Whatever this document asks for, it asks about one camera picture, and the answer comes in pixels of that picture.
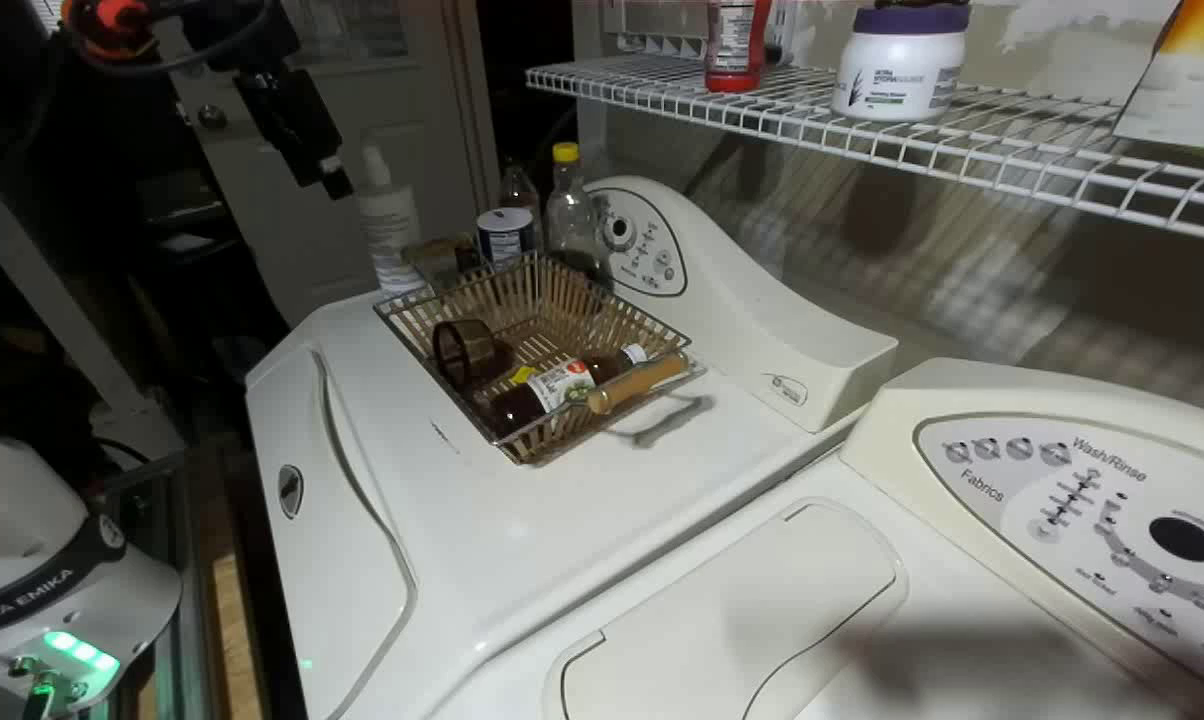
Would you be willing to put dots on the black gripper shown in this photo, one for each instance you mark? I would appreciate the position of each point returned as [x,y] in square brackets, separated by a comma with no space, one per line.
[283,115]

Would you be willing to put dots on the brown bottle with white label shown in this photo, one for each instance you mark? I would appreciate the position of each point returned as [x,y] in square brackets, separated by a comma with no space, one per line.
[544,393]

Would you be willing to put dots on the small brown bottle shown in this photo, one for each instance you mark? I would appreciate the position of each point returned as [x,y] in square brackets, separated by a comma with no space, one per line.
[621,363]

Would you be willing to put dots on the white jar with purple lid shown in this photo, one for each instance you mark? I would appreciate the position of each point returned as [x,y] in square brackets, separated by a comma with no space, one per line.
[897,67]

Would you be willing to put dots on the brown tape roll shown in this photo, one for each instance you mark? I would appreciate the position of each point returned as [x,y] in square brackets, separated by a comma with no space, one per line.
[467,352]

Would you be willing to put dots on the white washing machine with basket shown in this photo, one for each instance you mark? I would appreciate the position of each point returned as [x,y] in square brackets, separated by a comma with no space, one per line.
[522,523]

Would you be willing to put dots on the amber bottle with black cap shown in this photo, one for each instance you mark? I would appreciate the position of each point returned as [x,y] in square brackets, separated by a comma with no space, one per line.
[519,192]

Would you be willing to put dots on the white laundry machine with dial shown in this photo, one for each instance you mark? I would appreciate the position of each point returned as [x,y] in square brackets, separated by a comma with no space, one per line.
[972,603]

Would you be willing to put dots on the white and orange package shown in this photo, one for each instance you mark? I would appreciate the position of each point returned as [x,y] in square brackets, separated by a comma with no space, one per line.
[1185,82]

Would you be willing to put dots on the grey metal beam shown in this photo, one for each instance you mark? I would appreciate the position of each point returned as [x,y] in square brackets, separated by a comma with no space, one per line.
[55,320]

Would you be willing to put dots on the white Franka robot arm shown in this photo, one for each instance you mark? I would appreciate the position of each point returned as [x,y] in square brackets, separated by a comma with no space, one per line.
[27,523]

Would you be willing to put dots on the white panel door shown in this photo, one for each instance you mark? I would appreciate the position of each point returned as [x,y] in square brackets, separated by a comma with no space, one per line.
[403,92]

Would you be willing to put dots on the clear bottle with yellow cap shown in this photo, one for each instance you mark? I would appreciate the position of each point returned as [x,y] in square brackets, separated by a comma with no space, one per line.
[577,215]

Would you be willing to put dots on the dark lidded jar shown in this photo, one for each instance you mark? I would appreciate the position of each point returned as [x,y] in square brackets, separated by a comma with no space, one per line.
[507,236]

